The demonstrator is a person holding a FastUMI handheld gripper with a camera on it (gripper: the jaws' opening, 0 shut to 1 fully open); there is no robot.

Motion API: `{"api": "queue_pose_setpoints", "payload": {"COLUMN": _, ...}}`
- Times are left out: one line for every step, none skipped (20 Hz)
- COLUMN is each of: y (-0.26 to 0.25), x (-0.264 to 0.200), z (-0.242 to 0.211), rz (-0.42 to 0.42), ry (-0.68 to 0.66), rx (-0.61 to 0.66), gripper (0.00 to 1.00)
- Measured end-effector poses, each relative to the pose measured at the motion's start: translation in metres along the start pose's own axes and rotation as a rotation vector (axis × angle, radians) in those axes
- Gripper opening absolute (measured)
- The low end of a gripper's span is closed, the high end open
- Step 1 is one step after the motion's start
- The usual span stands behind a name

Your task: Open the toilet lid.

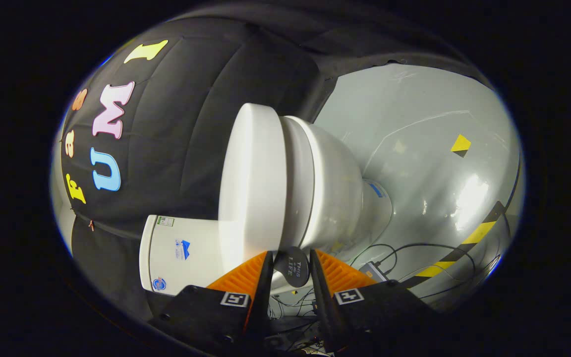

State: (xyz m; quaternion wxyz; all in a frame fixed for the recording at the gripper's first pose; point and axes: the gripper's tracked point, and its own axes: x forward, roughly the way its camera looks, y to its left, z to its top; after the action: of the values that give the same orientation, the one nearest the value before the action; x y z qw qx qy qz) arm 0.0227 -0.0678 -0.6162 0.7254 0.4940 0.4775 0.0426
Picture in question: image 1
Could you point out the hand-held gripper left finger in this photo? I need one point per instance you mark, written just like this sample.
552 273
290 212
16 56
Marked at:
260 297

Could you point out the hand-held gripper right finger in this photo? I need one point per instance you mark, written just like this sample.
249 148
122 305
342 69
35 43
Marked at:
322 297

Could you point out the black round lid tab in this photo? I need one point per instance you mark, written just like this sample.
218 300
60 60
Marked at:
293 267

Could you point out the white toilet lid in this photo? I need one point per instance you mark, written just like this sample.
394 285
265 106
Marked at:
253 183

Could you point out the white toilet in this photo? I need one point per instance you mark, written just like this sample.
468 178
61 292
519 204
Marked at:
335 188

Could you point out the grey power adapter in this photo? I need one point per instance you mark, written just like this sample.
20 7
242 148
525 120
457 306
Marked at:
373 271

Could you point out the yellow black hazard tape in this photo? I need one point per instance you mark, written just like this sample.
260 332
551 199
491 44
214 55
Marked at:
479 232

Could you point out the black backdrop cloth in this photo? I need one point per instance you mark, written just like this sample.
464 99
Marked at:
181 129

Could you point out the small yellow tape piece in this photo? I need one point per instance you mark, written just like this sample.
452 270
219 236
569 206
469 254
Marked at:
461 145

